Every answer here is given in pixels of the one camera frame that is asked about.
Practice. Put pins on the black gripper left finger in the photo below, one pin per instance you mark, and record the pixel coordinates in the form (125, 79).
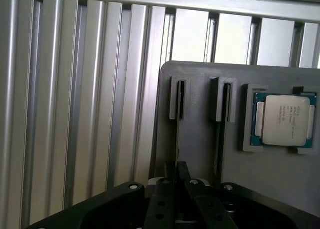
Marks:
(160, 201)

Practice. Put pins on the dark RAM stick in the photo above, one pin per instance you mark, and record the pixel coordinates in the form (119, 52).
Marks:
(178, 139)
(217, 149)

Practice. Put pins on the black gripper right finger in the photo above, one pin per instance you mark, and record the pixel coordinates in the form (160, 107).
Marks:
(207, 204)

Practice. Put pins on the grey 3D-printed parts rack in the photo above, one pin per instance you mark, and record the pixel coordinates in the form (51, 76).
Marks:
(197, 139)

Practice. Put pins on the CPU with silver heat spreader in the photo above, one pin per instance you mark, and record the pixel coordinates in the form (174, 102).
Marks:
(285, 121)

